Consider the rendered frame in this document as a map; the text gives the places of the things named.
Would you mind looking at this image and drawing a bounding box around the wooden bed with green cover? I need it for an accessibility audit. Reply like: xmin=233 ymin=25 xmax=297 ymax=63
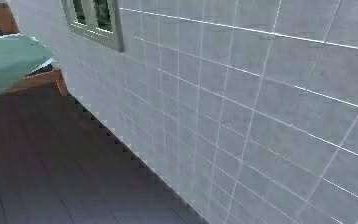
xmin=0 ymin=2 xmax=70 ymax=103

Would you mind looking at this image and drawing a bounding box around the grey framed window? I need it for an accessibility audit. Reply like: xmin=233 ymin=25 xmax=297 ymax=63
xmin=61 ymin=0 xmax=125 ymax=54

